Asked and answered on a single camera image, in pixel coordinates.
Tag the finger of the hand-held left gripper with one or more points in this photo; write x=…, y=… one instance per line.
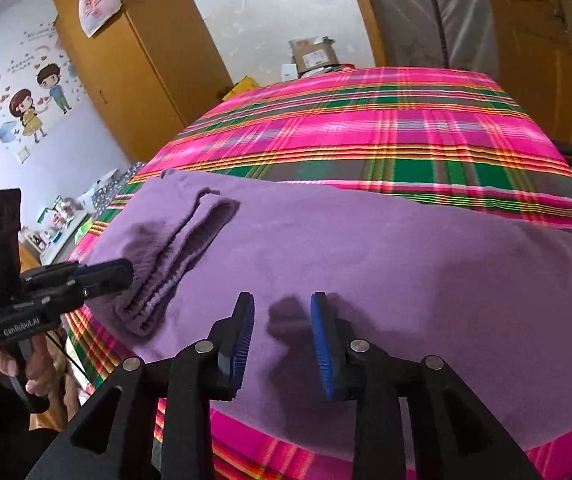
x=113, y=286
x=98, y=270

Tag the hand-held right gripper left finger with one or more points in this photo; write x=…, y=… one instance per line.
x=243, y=342

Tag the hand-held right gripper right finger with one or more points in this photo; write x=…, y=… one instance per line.
x=321, y=347

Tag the purple fleece garment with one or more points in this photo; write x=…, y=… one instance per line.
x=365, y=260

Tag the person's left hand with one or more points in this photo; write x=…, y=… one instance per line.
x=41, y=370

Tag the pale side table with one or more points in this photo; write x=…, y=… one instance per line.
x=66, y=240

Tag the white carton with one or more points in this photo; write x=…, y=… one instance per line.
x=98, y=190

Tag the dark dotted cloth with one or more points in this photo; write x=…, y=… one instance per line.
x=123, y=182

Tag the wooden wardrobe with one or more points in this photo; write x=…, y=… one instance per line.
x=141, y=60

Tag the pink plaid bed sheet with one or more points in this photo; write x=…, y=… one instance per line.
x=365, y=125

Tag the yellow box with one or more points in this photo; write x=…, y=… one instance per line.
x=241, y=89

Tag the white plastic bag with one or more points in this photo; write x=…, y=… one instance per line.
x=96, y=7

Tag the small white box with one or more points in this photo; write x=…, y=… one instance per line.
x=290, y=72

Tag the brown cardboard box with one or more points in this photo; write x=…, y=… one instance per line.
x=313, y=52

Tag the clear plastic zip curtain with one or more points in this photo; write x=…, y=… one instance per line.
x=415, y=15

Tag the wooden door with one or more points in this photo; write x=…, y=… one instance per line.
x=525, y=50

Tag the cartoon couple wall sticker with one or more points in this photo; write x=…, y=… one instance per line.
x=31, y=105

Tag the wooden door frame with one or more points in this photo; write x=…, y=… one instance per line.
x=365, y=15

